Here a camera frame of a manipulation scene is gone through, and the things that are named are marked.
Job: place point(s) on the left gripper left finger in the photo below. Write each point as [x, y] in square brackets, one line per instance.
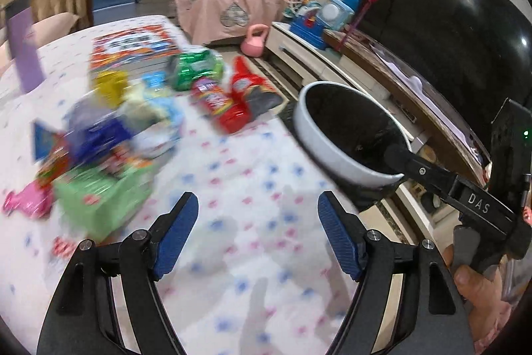
[81, 318]

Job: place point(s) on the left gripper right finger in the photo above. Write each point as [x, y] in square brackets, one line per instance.
[431, 318]

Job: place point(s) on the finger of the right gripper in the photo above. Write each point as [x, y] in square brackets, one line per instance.
[434, 179]

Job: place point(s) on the green carton box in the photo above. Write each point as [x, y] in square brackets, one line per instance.
[99, 203]

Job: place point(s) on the white trash bin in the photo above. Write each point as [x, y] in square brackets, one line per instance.
[355, 123]

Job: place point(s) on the right hand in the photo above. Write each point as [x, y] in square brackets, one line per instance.
[492, 300]

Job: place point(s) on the pink glitter hairbrush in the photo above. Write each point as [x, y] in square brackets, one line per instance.
[34, 201]

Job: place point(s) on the black television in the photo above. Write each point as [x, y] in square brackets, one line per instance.
[475, 53]

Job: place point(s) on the blue toy machine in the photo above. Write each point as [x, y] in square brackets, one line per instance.
[312, 19]

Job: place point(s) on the red grey snack bag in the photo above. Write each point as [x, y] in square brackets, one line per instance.
[251, 91]

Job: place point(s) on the red chips canister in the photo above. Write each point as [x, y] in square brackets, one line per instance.
[228, 115]

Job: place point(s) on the orange blue snack bag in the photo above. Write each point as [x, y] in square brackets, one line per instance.
[50, 148]

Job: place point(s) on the floral white tablecloth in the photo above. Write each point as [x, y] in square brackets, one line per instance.
[256, 276]

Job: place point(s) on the pink kettlebell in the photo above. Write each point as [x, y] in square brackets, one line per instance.
[254, 42]

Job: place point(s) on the blue crumpled wrapper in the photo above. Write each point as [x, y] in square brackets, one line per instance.
[93, 130]

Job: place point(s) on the pastel crumpled wrapper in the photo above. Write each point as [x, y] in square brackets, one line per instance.
[151, 114]

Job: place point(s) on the green snack bag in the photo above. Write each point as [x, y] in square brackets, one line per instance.
[195, 63]

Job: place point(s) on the yellow snack wrapper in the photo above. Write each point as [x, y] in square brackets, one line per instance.
[111, 85]

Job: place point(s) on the red children's book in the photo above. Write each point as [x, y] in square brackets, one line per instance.
[146, 42]

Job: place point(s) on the purple thermos bottle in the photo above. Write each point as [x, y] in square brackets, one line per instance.
[22, 44]

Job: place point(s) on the pink sofa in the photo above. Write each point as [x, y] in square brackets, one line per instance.
[45, 31]

